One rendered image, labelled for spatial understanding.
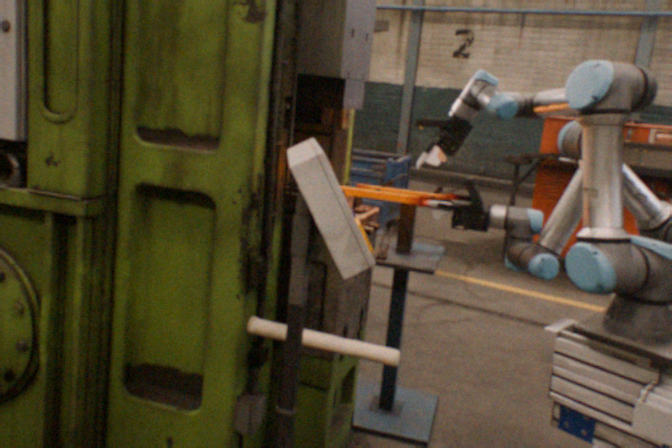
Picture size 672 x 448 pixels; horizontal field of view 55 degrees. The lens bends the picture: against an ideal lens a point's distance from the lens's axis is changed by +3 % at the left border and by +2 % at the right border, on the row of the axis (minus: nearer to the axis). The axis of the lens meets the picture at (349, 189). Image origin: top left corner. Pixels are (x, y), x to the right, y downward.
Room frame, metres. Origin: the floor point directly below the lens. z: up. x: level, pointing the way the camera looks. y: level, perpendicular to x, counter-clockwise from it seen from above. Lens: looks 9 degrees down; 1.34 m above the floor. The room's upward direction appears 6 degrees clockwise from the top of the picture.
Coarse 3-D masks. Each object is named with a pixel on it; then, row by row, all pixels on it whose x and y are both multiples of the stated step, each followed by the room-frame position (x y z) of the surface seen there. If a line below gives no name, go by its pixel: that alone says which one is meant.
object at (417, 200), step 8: (352, 192) 2.06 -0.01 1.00; (360, 192) 2.05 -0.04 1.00; (368, 192) 2.04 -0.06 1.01; (376, 192) 2.03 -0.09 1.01; (384, 192) 2.04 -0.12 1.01; (392, 200) 2.02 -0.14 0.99; (400, 200) 2.01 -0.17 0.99; (408, 200) 2.00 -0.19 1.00; (416, 200) 1.99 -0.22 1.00; (424, 200) 1.99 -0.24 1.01; (440, 200) 1.97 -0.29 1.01; (448, 200) 1.97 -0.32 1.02
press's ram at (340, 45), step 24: (312, 0) 1.94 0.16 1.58; (336, 0) 1.92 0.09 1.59; (360, 0) 2.02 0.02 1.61; (312, 24) 1.94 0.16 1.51; (336, 24) 1.92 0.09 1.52; (360, 24) 2.05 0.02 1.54; (312, 48) 1.94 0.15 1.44; (336, 48) 1.92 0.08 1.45; (360, 48) 2.07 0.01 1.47; (312, 72) 1.94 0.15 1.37; (336, 72) 1.92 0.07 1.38; (360, 72) 2.09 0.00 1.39
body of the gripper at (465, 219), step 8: (456, 200) 1.98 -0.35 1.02; (464, 200) 2.00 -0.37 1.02; (464, 208) 1.93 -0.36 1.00; (472, 208) 1.94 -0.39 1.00; (488, 208) 1.91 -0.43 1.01; (456, 216) 1.94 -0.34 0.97; (464, 216) 1.92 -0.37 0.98; (472, 216) 1.94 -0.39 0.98; (480, 216) 1.93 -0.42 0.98; (488, 216) 1.90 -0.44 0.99; (456, 224) 1.94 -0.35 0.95; (464, 224) 1.92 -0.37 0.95; (472, 224) 1.93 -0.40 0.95; (480, 224) 1.93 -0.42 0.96; (488, 224) 1.91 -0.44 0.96
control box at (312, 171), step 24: (312, 144) 1.52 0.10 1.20; (312, 168) 1.32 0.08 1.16; (312, 192) 1.32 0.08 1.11; (336, 192) 1.33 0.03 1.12; (312, 216) 1.33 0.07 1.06; (336, 216) 1.33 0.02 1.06; (336, 240) 1.33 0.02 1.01; (360, 240) 1.34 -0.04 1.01; (336, 264) 1.34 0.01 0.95; (360, 264) 1.34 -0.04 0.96
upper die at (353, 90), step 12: (300, 84) 2.00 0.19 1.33; (312, 84) 1.99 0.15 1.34; (324, 84) 1.98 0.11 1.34; (336, 84) 1.97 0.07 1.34; (348, 84) 1.98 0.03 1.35; (360, 84) 2.10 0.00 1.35; (300, 96) 2.00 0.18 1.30; (312, 96) 1.99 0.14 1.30; (324, 96) 1.98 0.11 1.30; (336, 96) 1.97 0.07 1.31; (348, 96) 2.00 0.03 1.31; (360, 96) 2.12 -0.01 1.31; (336, 108) 1.97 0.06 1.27; (348, 108) 2.01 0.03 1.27; (360, 108) 2.13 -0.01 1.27
